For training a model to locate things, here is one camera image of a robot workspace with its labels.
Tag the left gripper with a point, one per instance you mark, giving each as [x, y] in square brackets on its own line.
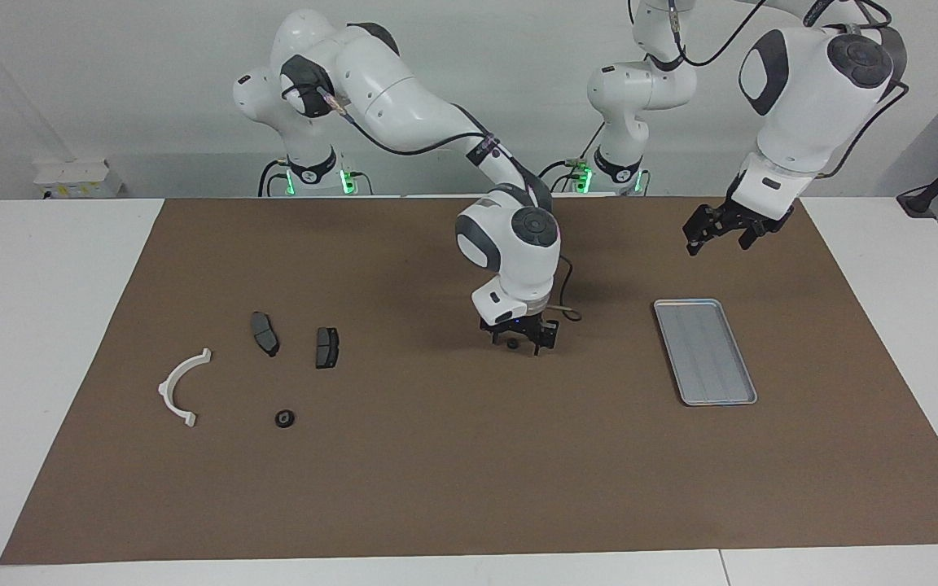
[750, 213]

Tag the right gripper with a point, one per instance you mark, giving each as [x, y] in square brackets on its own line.
[520, 327]

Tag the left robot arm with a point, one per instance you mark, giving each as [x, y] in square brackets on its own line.
[795, 106]

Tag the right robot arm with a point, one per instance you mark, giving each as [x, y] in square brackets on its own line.
[404, 98]

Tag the silver metal tray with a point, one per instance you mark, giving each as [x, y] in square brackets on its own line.
[705, 352]

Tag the dark grey brake pad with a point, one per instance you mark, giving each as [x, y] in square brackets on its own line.
[265, 334]
[326, 348]

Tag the white power strip box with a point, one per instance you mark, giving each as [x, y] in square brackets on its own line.
[76, 179]

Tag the white curved plastic bracket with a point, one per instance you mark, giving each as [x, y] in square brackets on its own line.
[169, 389]

